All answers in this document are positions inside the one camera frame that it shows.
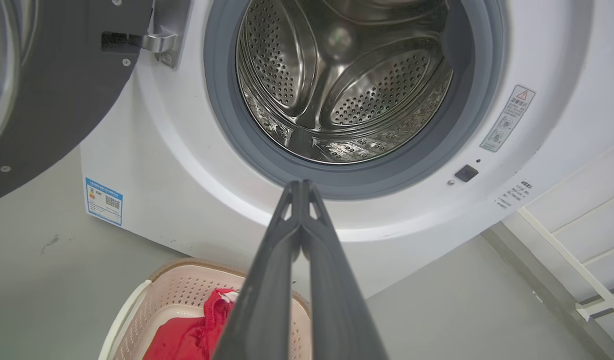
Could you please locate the black washer door with glass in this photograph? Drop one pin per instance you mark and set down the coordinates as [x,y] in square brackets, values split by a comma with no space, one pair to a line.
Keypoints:
[62,100]

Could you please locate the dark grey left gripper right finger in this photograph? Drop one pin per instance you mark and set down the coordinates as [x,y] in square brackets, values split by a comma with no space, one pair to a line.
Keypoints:
[337,310]

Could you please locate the stainless steel washing machine drum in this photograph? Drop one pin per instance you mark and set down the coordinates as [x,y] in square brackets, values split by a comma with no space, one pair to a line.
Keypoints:
[367,90]

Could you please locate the blue energy label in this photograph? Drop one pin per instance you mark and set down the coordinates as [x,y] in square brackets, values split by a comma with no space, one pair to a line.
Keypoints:
[103,201]

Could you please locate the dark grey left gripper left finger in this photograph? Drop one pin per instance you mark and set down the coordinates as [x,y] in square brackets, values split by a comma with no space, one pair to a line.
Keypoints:
[264,310]

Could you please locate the metal door hinge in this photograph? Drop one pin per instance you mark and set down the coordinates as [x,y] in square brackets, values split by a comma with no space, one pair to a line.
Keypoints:
[167,40]

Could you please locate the cream perforated laundry basket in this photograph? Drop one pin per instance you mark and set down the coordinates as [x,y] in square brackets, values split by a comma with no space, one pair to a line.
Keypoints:
[172,290]

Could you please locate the grey warning sticker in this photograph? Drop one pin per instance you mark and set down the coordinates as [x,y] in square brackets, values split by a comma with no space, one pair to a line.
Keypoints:
[507,119]

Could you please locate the grey rubber door gasket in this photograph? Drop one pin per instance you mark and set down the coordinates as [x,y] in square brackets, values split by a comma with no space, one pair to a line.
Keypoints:
[387,175]

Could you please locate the white front-load washing machine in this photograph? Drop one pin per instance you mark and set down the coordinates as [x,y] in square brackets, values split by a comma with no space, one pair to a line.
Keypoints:
[177,150]

